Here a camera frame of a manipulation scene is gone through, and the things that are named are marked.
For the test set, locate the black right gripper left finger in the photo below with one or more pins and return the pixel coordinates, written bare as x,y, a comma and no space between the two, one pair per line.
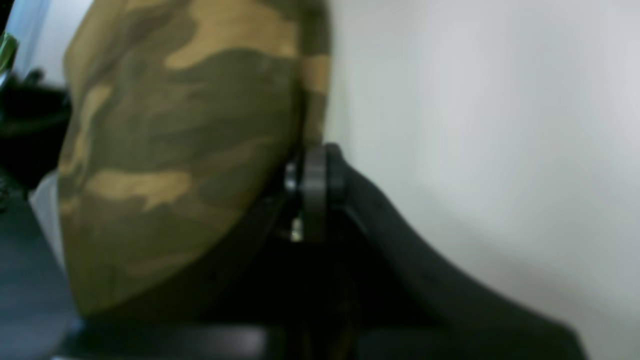
216,308

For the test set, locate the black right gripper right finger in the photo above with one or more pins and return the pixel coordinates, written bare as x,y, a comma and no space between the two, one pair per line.
472,322

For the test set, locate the camouflage T-shirt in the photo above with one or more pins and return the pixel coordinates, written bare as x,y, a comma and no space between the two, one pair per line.
182,110

